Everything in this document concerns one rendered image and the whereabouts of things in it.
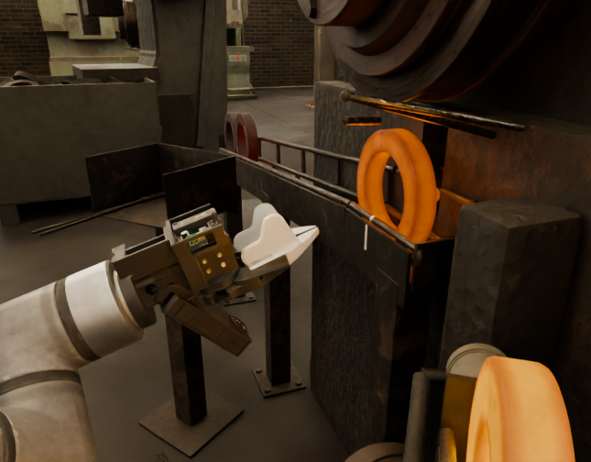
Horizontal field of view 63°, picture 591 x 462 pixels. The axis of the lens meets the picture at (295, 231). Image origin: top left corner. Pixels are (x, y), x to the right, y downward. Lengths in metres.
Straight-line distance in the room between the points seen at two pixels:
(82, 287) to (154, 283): 0.07
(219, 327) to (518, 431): 0.34
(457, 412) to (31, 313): 0.39
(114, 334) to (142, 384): 1.09
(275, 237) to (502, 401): 0.29
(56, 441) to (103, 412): 1.06
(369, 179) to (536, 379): 0.52
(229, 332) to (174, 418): 0.90
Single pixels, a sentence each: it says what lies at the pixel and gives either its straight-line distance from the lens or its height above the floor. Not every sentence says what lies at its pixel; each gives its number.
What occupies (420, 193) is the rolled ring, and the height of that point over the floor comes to 0.77.
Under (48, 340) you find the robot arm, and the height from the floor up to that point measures 0.70.
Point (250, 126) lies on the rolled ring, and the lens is 1.50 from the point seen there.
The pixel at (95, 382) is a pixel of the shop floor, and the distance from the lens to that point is 1.64.
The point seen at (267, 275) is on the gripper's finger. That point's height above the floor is 0.73.
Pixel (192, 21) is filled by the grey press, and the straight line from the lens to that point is 3.54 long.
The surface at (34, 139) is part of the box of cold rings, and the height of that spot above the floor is 0.46.
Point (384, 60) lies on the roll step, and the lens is 0.64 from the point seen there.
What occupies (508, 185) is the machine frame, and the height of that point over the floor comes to 0.80.
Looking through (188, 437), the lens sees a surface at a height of 0.01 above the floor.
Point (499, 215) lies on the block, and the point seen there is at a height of 0.80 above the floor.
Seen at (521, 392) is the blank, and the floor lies 0.78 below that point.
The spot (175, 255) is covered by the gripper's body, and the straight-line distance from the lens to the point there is 0.50.
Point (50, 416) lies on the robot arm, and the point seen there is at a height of 0.66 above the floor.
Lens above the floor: 0.96
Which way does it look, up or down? 21 degrees down
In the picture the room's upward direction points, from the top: straight up
